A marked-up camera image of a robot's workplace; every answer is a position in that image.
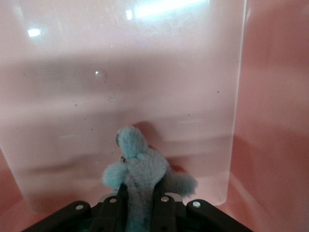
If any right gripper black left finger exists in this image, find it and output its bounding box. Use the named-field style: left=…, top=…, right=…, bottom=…
left=23, top=185, right=128, bottom=232

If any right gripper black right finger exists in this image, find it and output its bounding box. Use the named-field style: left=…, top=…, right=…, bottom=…
left=152, top=186, right=253, bottom=232

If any grey plush toy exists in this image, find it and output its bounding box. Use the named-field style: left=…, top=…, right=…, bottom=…
left=102, top=127, right=198, bottom=232

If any pink plastic box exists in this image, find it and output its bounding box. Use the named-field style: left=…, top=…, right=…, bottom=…
left=0, top=0, right=309, bottom=232

